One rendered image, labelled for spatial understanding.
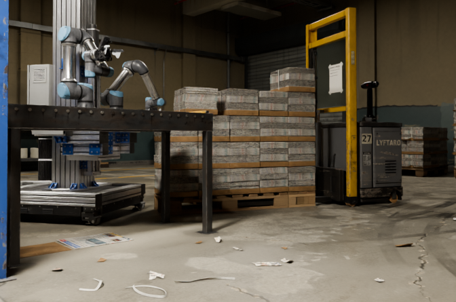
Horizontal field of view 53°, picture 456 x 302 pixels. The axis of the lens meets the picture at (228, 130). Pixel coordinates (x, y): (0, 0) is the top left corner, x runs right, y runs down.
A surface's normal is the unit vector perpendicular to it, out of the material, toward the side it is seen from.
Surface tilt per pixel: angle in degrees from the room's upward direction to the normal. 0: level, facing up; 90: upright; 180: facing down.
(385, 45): 90
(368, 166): 90
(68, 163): 90
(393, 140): 90
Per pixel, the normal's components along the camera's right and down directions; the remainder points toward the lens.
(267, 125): 0.39, -0.02
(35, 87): -0.25, -0.02
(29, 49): 0.66, -0.01
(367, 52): -0.75, -0.01
